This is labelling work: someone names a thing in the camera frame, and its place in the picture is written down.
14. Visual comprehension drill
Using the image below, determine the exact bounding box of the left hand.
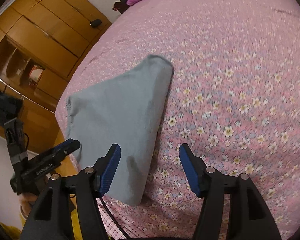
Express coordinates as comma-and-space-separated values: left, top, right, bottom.
18, 193, 38, 218

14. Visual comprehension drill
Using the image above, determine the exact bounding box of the pink floral bedspread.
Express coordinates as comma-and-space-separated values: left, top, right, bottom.
56, 0, 300, 239

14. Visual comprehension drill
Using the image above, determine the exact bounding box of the grey knit pant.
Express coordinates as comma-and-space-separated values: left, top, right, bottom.
65, 55, 173, 206

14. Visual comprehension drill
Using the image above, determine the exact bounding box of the black wardrobe knob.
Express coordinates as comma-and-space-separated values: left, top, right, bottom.
90, 19, 102, 29

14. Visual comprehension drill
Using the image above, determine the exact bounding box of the wooden wardrobe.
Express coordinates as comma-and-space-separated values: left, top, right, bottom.
0, 0, 111, 153

